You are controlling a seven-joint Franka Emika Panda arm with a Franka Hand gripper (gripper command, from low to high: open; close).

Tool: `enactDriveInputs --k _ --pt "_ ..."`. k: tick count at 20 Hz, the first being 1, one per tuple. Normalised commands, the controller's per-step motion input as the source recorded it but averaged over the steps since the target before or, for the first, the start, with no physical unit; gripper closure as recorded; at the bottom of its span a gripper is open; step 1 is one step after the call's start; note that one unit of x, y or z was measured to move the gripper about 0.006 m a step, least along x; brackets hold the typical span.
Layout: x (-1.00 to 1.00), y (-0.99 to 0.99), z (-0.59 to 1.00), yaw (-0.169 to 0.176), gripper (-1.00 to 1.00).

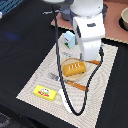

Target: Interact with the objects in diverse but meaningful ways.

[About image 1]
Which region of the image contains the yellow butter box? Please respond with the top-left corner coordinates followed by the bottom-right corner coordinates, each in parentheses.
top-left (33, 85), bottom-right (57, 101)

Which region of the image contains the fork with wooden handle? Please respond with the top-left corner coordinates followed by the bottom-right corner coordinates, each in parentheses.
top-left (49, 73), bottom-right (89, 91)

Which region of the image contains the light blue milk carton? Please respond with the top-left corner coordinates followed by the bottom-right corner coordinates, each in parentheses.
top-left (64, 31), bottom-right (76, 48)

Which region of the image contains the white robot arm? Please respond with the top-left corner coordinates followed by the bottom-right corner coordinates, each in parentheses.
top-left (44, 0), bottom-right (105, 61)

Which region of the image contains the tan wooden plate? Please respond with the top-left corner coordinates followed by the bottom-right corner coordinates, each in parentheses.
top-left (61, 58), bottom-right (87, 81)

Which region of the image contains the dark grey pot left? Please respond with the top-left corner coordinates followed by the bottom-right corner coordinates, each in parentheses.
top-left (60, 6), bottom-right (70, 21)

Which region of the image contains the beige woven placemat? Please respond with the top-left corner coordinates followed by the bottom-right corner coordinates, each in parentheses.
top-left (15, 32), bottom-right (119, 128)

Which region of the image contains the orange bread loaf toy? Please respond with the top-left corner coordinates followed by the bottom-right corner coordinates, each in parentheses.
top-left (63, 61), bottom-right (86, 76)

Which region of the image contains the white fish toy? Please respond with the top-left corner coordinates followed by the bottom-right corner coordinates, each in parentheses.
top-left (58, 89), bottom-right (72, 113)

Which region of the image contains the beige bowl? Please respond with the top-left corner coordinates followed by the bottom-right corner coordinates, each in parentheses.
top-left (121, 7), bottom-right (128, 30)

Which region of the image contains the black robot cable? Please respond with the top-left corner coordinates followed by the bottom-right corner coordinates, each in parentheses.
top-left (50, 4), bottom-right (105, 117)

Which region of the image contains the knife with wooden handle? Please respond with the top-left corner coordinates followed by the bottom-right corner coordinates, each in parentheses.
top-left (87, 60), bottom-right (100, 65)

